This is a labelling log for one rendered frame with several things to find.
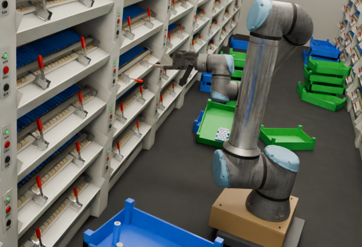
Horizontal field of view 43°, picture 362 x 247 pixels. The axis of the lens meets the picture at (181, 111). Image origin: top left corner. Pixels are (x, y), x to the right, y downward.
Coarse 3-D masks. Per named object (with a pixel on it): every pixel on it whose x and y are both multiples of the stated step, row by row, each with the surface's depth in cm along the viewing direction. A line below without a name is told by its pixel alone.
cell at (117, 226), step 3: (114, 222) 121; (117, 222) 120; (120, 222) 121; (114, 225) 120; (117, 225) 120; (120, 225) 120; (114, 228) 120; (117, 228) 120; (120, 228) 121; (114, 231) 121; (117, 231) 121; (114, 234) 121; (117, 234) 121; (114, 237) 121; (117, 237) 121; (114, 240) 122; (117, 240) 122; (114, 243) 122
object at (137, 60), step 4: (144, 52) 232; (148, 52) 234; (140, 56) 225; (144, 56) 228; (148, 56) 234; (136, 60) 218; (140, 60) 224; (128, 64) 210; (132, 64) 212; (124, 68) 204; (128, 68) 208; (132, 68) 211; (120, 72) 199; (124, 72) 204
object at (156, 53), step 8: (144, 40) 238; (144, 48) 238; (152, 48) 239; (152, 56) 240; (160, 56) 239; (128, 72) 209; (136, 72) 213; (144, 72) 219; (120, 80) 198; (120, 88) 192; (128, 88) 203
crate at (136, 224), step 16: (128, 208) 129; (112, 224) 125; (128, 224) 130; (144, 224) 130; (160, 224) 127; (96, 240) 120; (112, 240) 124; (128, 240) 124; (144, 240) 125; (160, 240) 126; (176, 240) 126; (192, 240) 123
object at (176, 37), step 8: (176, 24) 303; (184, 24) 302; (168, 32) 260; (176, 32) 287; (184, 32) 302; (168, 40) 272; (176, 40) 280; (184, 40) 293; (168, 48) 247; (176, 48) 279
